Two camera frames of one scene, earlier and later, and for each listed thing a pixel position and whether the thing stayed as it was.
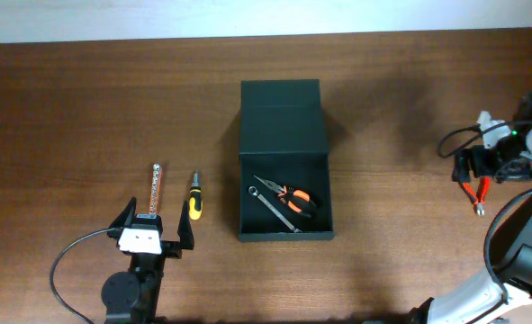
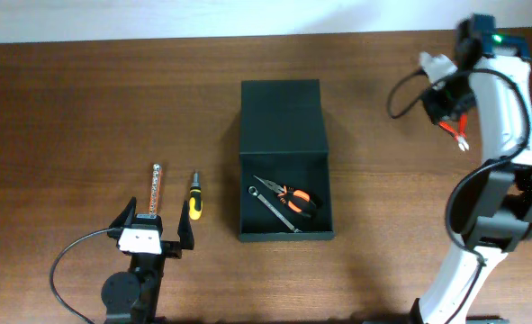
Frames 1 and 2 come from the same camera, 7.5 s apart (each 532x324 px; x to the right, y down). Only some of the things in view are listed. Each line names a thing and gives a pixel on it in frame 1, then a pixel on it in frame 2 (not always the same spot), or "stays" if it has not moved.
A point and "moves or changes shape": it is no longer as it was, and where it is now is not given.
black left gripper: (174, 249) stays
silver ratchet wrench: (254, 192) stays
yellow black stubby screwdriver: (195, 201) stays
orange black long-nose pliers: (296, 200) stays
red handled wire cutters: (479, 201) moves or changes shape
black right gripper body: (507, 159) to (446, 101)
